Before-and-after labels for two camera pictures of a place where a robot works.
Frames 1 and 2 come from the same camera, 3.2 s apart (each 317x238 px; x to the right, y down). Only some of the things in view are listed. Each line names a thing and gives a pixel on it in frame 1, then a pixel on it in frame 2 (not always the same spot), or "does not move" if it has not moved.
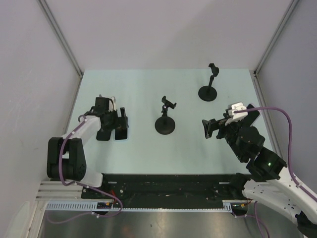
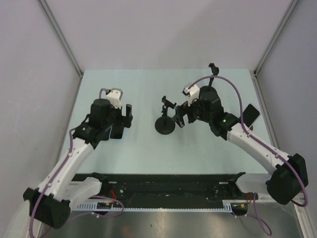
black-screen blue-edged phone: [252, 115] does not move
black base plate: [170, 187] does not move
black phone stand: [165, 125] does not move
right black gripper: [213, 124] to [183, 108]
